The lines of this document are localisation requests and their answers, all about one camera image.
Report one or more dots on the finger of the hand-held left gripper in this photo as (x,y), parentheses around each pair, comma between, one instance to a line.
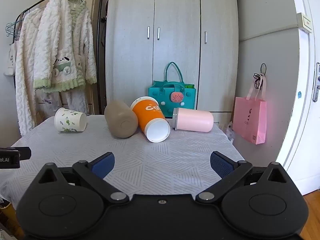
(25,153)

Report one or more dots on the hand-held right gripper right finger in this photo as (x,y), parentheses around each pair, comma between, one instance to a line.
(220,164)

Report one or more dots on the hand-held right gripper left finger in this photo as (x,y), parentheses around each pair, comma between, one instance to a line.
(103,165)

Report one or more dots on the brown cup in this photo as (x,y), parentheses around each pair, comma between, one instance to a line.
(117,120)

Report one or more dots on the pink cup with grey lid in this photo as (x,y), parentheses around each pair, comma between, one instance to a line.
(195,120)

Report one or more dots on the white green-print paper cup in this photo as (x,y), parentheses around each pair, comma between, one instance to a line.
(66,121)

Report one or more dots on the orange paper cup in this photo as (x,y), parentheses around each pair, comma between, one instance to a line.
(147,112)

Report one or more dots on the clear plastic bag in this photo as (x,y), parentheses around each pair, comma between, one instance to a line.
(230,131)

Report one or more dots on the pink shopping bag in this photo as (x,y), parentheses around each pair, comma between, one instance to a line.
(250,120)

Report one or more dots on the green paper bag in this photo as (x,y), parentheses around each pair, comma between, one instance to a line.
(189,86)

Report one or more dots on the teal felt handbag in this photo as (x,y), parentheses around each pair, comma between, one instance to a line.
(160,93)

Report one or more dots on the white tote bag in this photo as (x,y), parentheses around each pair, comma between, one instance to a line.
(10,60)

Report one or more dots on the white fluffy robe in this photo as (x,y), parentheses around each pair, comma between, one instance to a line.
(27,55)

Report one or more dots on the white door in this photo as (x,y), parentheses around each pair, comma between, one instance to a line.
(305,105)

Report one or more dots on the white fluffy green-trim jacket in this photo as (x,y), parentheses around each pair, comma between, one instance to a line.
(57,30)

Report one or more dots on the black clothes rack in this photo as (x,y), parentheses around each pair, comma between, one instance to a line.
(101,30)

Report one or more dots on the grey wardrobe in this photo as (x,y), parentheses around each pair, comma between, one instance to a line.
(175,17)

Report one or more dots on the wall switch box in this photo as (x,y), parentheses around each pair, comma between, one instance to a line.
(305,22)

